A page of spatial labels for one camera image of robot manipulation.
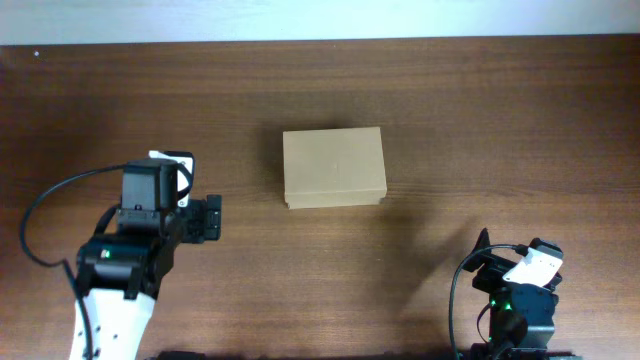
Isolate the cardboard box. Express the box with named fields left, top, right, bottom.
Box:
left=282, top=127, right=387, bottom=210

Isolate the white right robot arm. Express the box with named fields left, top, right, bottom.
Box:
left=458, top=228, right=564, bottom=359

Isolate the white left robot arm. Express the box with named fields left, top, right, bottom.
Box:
left=70, top=151, right=222, bottom=359

